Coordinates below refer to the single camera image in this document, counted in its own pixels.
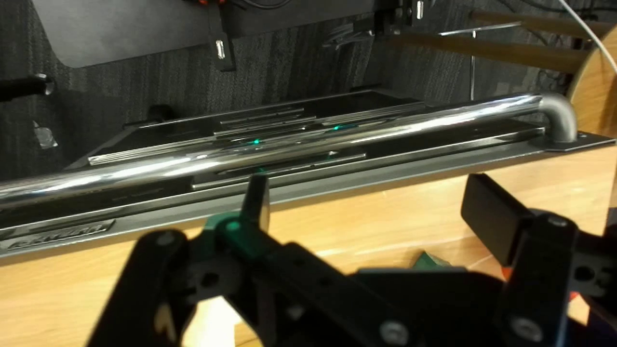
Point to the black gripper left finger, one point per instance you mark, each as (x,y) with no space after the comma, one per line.
(256,202)

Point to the round wooden stool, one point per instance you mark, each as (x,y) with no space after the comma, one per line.
(597,89)

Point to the grey metal tool cart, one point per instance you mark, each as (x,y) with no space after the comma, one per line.
(385,175)

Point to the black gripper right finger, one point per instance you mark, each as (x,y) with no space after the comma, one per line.
(493,212)

